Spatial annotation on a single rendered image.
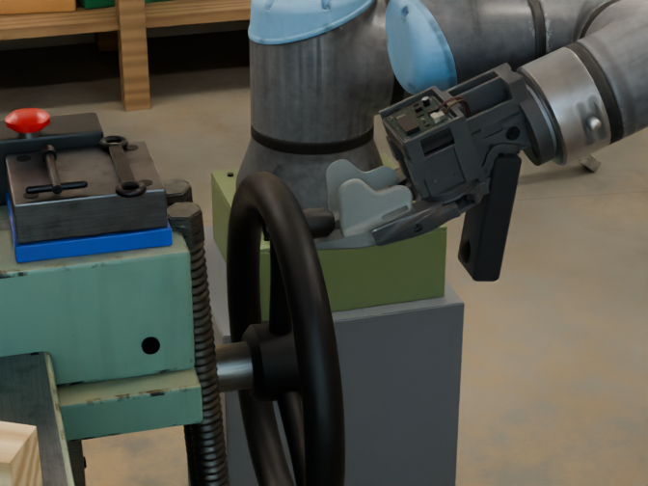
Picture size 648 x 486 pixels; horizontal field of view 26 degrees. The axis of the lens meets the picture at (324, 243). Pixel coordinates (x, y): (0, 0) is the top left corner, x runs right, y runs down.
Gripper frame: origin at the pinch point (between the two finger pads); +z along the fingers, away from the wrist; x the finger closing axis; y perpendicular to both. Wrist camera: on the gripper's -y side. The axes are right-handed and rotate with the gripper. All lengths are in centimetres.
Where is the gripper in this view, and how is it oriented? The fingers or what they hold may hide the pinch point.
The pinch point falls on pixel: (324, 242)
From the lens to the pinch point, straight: 115.7
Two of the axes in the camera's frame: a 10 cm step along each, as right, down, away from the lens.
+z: -9.0, 4.2, -0.6
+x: 2.6, 4.3, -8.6
